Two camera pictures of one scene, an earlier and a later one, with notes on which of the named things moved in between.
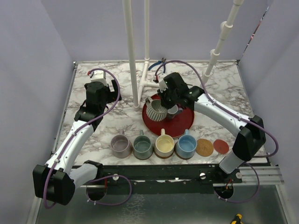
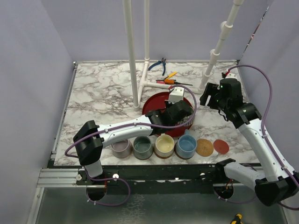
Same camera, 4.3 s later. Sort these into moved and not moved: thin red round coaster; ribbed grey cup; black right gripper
Moved: ribbed grey cup; black right gripper
Not moved: thin red round coaster
